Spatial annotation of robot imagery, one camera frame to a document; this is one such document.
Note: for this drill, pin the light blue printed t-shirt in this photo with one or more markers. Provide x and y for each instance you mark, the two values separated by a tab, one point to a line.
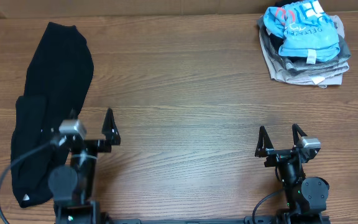
306	30

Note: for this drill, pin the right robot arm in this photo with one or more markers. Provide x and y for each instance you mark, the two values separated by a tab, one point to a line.
306	196

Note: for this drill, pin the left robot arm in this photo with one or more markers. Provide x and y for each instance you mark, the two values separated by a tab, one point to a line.
72	185

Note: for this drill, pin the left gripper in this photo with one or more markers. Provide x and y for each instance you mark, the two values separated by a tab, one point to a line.
112	137

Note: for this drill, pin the grey folded garment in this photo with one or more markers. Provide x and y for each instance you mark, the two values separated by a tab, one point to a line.
297	65

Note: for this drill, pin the black t-shirt on left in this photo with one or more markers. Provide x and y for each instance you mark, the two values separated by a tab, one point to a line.
57	81

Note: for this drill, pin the beige folded garment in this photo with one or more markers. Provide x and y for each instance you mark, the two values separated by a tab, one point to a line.
321	77

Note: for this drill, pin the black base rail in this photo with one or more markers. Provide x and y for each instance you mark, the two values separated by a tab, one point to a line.
191	221

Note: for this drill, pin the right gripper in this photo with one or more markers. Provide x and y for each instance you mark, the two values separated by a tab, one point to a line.
277	155

